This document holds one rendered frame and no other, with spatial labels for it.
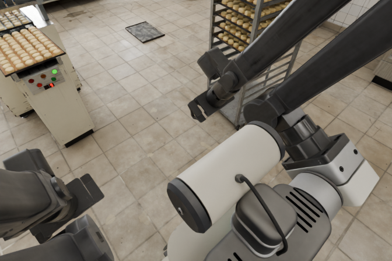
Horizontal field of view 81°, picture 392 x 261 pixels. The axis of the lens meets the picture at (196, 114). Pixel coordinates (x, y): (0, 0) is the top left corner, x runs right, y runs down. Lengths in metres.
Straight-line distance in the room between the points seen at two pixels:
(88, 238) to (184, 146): 1.94
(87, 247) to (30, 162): 0.19
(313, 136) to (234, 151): 0.23
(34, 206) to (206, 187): 0.19
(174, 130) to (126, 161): 0.54
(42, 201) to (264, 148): 0.27
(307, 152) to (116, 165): 1.91
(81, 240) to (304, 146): 0.39
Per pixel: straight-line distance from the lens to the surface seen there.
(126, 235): 1.95
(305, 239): 0.39
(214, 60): 0.57
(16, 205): 0.27
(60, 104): 2.19
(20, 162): 0.47
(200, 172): 0.28
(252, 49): 0.47
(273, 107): 0.46
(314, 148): 0.50
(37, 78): 1.99
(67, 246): 0.32
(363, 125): 2.96
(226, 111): 2.34
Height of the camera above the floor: 1.81
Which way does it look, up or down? 47 degrees down
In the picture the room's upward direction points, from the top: straight up
